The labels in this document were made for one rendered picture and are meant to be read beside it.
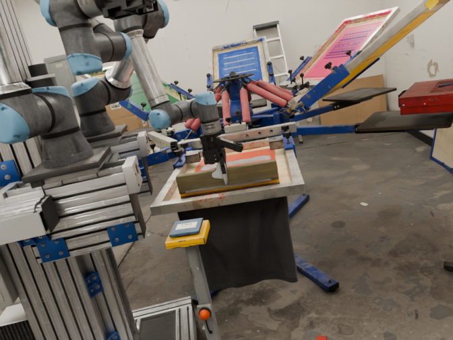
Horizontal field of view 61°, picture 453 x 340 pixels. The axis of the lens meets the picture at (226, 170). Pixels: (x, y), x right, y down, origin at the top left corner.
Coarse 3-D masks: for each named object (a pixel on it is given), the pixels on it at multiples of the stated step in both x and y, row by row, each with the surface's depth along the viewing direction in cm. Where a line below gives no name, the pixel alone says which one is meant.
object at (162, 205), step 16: (256, 144) 211; (288, 160) 168; (160, 192) 159; (224, 192) 144; (240, 192) 141; (256, 192) 140; (272, 192) 139; (288, 192) 139; (304, 192) 138; (160, 208) 145; (176, 208) 144; (192, 208) 144
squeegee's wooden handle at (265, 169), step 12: (228, 168) 151; (240, 168) 150; (252, 168) 150; (264, 168) 149; (276, 168) 149; (180, 180) 154; (192, 180) 153; (204, 180) 153; (216, 180) 152; (240, 180) 152; (252, 180) 151; (180, 192) 155
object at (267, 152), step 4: (268, 148) 206; (244, 152) 207; (248, 152) 206; (252, 152) 204; (256, 152) 203; (260, 152) 201; (264, 152) 200; (268, 152) 198; (272, 152) 197; (240, 156) 203; (244, 156) 201; (248, 156) 199; (252, 156) 198; (256, 156) 197; (272, 156) 191; (236, 160) 197; (268, 160) 186; (240, 164) 188; (244, 164) 187
